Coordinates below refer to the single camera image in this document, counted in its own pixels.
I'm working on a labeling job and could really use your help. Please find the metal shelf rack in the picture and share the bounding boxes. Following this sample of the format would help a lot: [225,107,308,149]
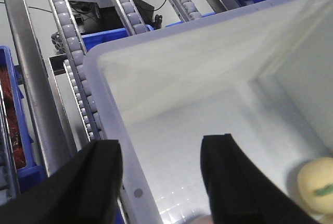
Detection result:
[4,0,240,175]

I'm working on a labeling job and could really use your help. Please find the blue bin red contents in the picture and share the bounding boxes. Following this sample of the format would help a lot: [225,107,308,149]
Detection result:
[1,45,46,193]

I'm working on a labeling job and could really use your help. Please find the white plastic Totelife tote box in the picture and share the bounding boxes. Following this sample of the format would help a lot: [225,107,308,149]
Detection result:
[83,0,332,223]

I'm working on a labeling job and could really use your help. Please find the grey roller track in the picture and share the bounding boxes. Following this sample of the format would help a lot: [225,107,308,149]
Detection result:
[48,0,100,141]

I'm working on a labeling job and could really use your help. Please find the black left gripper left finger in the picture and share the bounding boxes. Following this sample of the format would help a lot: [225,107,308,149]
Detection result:
[1,140,123,223]

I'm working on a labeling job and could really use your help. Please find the pink plush toy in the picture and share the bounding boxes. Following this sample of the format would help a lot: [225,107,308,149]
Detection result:
[186,215,213,224]

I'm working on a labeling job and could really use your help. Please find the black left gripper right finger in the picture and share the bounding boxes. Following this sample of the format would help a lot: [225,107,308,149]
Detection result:
[200,134,316,224]

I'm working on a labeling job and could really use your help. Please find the yellow plush fruit toy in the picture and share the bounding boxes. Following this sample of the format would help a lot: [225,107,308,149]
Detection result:
[297,157,332,214]

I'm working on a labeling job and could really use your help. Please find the blue plastic bin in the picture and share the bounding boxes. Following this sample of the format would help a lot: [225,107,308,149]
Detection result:
[81,24,154,53]

